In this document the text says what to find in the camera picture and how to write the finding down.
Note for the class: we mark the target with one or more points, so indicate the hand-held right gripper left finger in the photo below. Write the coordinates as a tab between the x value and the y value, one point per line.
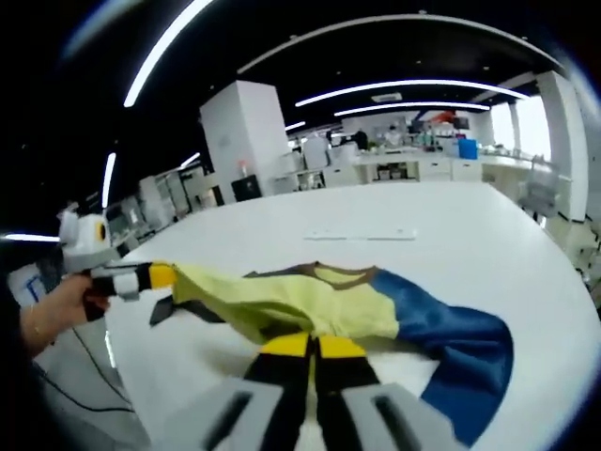
282	376

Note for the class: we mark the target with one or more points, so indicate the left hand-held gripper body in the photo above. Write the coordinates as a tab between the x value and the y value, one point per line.
84	239

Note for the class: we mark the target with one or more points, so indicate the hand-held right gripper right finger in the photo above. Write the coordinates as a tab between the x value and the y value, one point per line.
343	371

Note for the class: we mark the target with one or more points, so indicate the yellow blue black garment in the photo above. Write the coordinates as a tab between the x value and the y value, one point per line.
328	300

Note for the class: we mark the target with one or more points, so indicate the person's left hand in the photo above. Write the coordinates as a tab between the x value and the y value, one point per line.
66	303

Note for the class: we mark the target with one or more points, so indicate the metal shelving racks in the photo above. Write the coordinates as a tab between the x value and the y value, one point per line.
155	199

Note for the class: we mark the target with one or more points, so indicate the black cabinet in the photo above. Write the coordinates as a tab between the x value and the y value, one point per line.
246	188

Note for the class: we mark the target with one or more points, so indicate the white square pillar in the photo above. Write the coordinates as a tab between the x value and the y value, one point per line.
244	136

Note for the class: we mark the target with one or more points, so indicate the straight ceiling light strip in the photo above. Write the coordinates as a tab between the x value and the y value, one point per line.
164	47

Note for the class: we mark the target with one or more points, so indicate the long white counter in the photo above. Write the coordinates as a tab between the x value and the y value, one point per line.
422	168

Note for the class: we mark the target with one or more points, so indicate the blue storage bin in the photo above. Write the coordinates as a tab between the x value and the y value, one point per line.
468	149

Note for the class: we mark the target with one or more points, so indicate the grey mesh office chair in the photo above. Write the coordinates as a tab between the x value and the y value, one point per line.
537	190

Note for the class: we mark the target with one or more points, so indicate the long curved ceiling light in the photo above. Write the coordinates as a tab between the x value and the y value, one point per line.
413	105
399	84

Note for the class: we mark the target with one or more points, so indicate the ceiling air vent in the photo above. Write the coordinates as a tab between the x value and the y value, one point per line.
386	97

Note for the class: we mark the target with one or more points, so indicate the red blue wall sign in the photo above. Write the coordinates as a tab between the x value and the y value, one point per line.
441	116

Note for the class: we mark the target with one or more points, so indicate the dark wall screen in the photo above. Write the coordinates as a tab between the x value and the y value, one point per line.
462	122

